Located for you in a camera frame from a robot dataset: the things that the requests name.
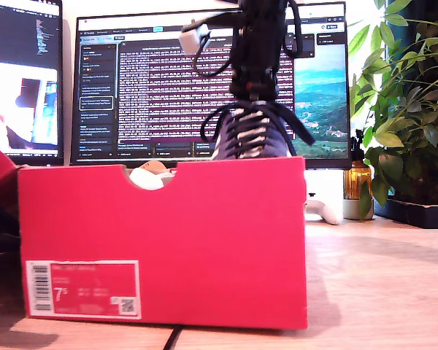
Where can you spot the green leafy houseplant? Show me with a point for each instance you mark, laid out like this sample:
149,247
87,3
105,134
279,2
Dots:
405,109

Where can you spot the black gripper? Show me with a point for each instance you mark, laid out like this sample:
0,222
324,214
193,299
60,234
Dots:
241,82

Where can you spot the narrow black computer monitor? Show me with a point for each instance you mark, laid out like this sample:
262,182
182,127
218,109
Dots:
22,36

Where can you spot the red Nike shoebox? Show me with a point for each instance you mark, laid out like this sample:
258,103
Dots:
204,237

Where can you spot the small white pot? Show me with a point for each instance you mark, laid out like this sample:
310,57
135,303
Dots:
350,209

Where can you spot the wide black computer monitor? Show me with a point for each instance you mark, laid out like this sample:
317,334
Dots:
149,91

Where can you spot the black square planter tray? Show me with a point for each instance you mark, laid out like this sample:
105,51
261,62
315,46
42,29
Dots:
423,217

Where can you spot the white game controller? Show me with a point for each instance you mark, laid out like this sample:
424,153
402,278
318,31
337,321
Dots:
328,213

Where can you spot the amber glass pump bottle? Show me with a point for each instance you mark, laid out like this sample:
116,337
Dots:
356,182

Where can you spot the blue suede white-striped shoe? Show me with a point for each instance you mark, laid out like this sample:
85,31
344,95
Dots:
259,146
146,180

